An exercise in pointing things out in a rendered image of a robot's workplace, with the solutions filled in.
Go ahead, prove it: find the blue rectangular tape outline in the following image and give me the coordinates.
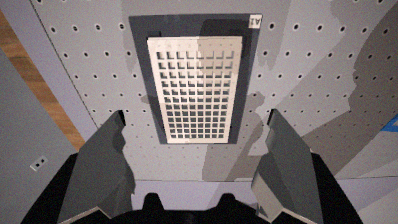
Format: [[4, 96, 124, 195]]
[[379, 113, 398, 132]]

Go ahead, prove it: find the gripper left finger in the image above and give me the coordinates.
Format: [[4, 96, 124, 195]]
[[20, 110, 136, 224]]

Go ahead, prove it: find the white well plate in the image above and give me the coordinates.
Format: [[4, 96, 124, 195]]
[[147, 36, 242, 143]]

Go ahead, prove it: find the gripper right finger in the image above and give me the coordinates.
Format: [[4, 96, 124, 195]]
[[251, 109, 363, 224]]

